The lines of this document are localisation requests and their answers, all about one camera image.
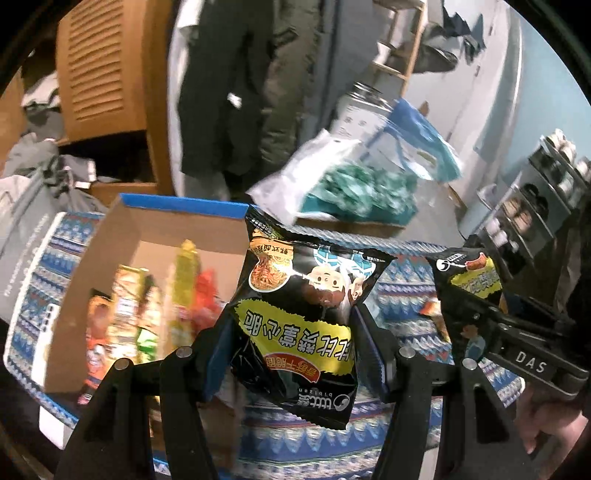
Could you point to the orange cartoon snack packet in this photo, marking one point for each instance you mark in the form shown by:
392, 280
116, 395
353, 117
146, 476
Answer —
97, 346

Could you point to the long yellow snack packet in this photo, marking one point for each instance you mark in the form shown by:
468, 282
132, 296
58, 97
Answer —
184, 281

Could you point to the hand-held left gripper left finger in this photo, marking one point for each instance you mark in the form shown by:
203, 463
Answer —
216, 360

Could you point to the blue white plastic package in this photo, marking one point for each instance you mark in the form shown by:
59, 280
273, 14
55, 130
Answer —
415, 143

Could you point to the green snack packet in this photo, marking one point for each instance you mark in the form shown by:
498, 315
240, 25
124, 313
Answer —
147, 345

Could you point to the clear plastic bag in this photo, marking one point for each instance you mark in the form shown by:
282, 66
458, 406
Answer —
295, 180

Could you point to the grey shoe rack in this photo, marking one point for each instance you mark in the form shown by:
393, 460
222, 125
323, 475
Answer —
535, 203

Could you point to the tan shoe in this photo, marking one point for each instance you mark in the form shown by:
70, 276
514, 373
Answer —
511, 207
527, 222

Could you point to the teal cardboard box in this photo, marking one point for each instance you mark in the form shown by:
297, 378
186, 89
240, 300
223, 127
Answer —
311, 204

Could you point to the brown clear-window snack packet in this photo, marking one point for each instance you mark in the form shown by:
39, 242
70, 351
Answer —
131, 300

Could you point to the grey hanging garment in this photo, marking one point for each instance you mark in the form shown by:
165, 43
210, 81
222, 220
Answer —
334, 55

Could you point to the person's right hand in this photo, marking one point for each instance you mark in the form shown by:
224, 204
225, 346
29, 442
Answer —
549, 417

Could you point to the wooden louvred cabinet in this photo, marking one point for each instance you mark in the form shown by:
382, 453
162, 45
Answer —
106, 69

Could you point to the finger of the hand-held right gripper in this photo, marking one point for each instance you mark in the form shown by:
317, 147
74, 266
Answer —
480, 316

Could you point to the wooden ladder shelf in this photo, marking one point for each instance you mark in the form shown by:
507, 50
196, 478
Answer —
401, 50

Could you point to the olive hanging coat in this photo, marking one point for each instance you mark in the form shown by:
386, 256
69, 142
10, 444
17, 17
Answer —
291, 92

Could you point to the blue patterned tablecloth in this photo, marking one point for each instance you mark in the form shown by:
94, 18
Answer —
300, 445

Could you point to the black yellow-label snack packet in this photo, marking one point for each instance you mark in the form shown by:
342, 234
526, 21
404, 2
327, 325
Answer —
295, 332
475, 277

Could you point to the small orange snack packet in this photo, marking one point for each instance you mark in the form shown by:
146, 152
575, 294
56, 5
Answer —
431, 307

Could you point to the pile of teal packets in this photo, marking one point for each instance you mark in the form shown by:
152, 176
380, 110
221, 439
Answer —
364, 189

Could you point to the blue-rimmed cardboard box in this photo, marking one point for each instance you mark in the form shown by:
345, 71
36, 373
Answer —
152, 240

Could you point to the pile of grey clothes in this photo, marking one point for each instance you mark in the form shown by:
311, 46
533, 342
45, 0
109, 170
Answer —
27, 240

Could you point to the dark hanging coat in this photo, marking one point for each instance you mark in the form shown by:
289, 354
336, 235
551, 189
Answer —
212, 92

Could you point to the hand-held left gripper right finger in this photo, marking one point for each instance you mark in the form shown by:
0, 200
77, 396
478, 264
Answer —
371, 353

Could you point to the dark clothes heap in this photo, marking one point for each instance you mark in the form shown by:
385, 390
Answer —
452, 39

